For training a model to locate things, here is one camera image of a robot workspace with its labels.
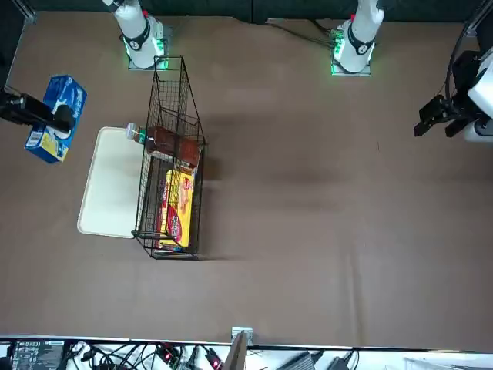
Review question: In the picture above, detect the black cable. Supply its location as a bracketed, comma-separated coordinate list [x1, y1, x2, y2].
[445, 21, 477, 113]
[265, 18, 342, 53]

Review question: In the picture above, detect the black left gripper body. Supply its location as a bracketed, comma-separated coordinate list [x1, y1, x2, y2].
[442, 49, 482, 125]

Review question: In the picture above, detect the white plastic tray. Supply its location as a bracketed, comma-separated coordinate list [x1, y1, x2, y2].
[76, 126, 149, 239]

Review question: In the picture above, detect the yellow Nabati wafer box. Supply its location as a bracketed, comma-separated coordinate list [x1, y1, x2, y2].
[165, 168, 195, 249]

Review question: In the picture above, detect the aluminium post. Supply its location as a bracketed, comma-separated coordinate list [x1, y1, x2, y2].
[230, 326, 254, 370]

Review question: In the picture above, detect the aluminium frame bar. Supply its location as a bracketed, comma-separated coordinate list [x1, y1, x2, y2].
[15, 0, 38, 23]
[464, 0, 493, 39]

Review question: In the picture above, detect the black power adapter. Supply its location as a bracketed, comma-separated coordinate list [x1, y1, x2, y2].
[327, 356, 360, 370]
[283, 349, 323, 370]

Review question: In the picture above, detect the blue Oreo cookie box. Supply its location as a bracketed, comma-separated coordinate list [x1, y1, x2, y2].
[24, 74, 88, 165]

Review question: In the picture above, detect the black wire shelf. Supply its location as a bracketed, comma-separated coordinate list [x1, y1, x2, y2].
[131, 55, 208, 261]

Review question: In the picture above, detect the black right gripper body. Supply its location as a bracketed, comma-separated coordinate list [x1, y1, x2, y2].
[0, 86, 26, 126]

